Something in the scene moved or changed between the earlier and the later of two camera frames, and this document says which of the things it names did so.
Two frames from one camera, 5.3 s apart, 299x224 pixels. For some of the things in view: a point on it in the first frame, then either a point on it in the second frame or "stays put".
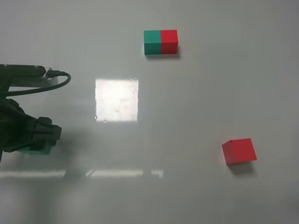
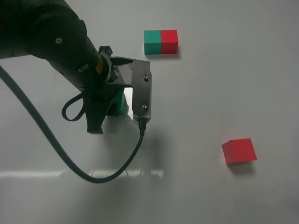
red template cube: [169, 41] stays put
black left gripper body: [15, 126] to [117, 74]
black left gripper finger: [44, 135] to [94, 121]
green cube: [45, 151] to [123, 106]
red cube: [238, 150] stays put
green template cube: [152, 42] stays put
